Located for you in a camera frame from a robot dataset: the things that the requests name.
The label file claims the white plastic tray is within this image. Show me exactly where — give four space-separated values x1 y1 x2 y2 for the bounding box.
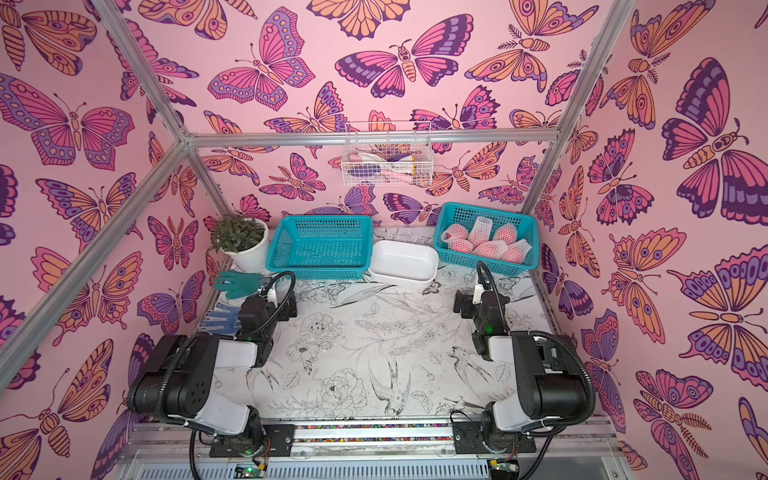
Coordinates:
368 240 439 289

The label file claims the aluminium front rail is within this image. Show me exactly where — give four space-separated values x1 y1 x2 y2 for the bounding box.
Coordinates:
111 416 633 479

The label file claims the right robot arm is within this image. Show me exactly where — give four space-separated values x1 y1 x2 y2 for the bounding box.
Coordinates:
453 290 596 451

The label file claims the green garden glove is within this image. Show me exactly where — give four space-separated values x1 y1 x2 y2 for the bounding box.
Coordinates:
213 270 262 300

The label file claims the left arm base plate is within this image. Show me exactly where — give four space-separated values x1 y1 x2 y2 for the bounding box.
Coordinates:
209 424 296 459

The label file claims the teal plastic basket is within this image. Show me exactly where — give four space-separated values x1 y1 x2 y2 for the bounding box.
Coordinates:
433 202 540 277
266 215 374 281

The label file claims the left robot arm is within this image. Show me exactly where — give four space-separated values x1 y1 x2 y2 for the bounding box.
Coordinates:
126 292 297 456

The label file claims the potted green plant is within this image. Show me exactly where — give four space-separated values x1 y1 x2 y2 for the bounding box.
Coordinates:
211 215 270 273

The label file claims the white wire wall basket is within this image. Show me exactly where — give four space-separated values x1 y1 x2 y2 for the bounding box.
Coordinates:
339 120 434 188

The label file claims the red apple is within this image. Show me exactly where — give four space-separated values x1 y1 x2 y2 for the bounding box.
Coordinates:
447 238 474 254
467 216 493 247

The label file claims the left teal plastic basket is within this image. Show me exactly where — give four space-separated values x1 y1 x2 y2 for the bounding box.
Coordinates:
266 215 374 281

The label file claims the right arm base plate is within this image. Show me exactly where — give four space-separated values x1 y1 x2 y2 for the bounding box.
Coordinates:
452 420 537 455

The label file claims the right teal plastic basket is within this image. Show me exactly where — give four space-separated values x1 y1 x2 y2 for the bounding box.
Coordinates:
433 202 540 277

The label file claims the blue dotted work glove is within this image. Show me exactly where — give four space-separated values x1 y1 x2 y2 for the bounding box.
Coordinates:
198 302 241 337

